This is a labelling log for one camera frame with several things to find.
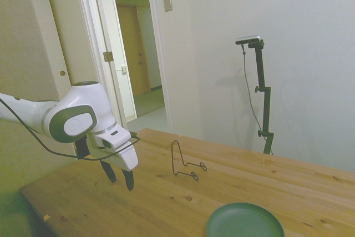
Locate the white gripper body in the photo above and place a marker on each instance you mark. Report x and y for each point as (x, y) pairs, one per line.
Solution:
(124, 159)

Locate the light switch plate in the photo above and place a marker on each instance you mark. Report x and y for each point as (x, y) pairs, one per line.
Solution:
(167, 1)

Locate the brass door hinge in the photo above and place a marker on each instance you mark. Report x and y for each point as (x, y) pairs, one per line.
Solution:
(107, 56)

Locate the black camera stand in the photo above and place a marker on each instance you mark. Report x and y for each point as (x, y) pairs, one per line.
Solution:
(266, 109)

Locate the brown wooden hallway door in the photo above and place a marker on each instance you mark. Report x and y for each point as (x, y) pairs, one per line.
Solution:
(133, 54)

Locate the grey exterior camera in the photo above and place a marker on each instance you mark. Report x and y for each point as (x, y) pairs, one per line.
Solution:
(248, 39)

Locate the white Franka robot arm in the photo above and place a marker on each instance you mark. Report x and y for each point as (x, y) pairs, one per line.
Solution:
(83, 95)

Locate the cream open door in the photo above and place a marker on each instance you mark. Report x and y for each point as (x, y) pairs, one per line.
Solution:
(75, 26)

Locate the white door frame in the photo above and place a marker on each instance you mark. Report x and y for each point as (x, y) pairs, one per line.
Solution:
(158, 54)

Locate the white door strike plate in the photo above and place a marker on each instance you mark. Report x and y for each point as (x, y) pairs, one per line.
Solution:
(124, 69)

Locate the green round plate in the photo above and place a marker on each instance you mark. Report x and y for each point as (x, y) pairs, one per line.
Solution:
(244, 223)

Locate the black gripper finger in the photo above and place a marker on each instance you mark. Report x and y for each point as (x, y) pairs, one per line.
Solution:
(110, 174)
(129, 182)

